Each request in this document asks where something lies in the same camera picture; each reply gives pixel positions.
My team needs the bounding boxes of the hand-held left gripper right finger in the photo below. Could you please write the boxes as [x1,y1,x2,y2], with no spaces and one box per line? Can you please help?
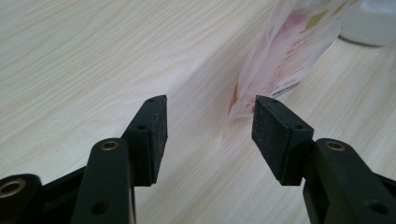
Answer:
[251,95,396,224]

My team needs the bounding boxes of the red and white plastic bag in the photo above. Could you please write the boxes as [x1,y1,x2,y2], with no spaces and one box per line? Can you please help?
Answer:
[226,0,363,123]

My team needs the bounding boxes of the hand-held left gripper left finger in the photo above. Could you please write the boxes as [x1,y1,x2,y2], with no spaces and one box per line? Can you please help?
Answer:
[70,94,168,224]

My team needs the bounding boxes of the white plastic container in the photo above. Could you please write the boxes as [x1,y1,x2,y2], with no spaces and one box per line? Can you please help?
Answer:
[337,0,396,48]

